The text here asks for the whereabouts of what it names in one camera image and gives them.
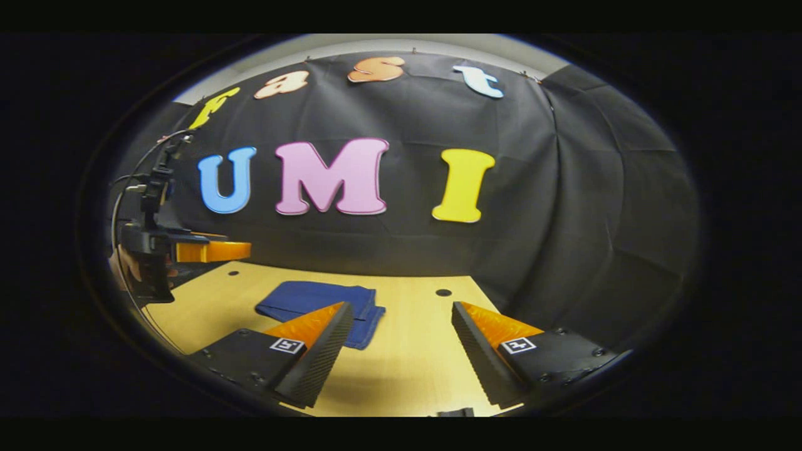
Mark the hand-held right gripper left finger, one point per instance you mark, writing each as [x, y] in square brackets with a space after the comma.
[322, 363]

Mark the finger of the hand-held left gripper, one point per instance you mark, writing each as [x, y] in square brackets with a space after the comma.
[213, 251]
[207, 235]

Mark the blue denim jeans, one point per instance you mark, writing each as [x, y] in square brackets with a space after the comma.
[313, 297]

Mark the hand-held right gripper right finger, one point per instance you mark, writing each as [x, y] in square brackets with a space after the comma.
[482, 357]

